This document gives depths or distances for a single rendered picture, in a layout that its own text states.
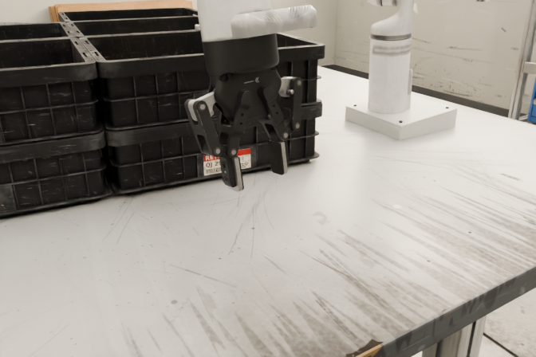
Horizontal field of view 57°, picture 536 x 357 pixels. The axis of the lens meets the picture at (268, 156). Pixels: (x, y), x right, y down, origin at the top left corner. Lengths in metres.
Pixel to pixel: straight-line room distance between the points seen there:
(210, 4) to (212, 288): 0.33
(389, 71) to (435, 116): 0.15
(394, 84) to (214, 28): 0.74
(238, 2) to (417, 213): 0.48
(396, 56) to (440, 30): 3.05
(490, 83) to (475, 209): 3.13
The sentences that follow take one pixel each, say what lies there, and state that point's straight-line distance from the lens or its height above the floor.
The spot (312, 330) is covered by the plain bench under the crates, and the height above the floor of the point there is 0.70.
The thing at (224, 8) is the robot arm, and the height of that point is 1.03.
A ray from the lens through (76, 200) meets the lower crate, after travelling 0.84.
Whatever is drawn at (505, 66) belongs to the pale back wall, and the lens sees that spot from 3.88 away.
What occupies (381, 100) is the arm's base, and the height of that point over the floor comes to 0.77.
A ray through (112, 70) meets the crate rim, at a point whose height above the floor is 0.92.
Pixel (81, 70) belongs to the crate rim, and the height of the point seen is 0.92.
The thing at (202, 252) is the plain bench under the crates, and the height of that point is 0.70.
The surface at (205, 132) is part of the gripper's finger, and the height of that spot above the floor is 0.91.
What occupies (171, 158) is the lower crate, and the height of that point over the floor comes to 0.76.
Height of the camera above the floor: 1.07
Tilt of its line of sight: 22 degrees down
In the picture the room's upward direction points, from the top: straight up
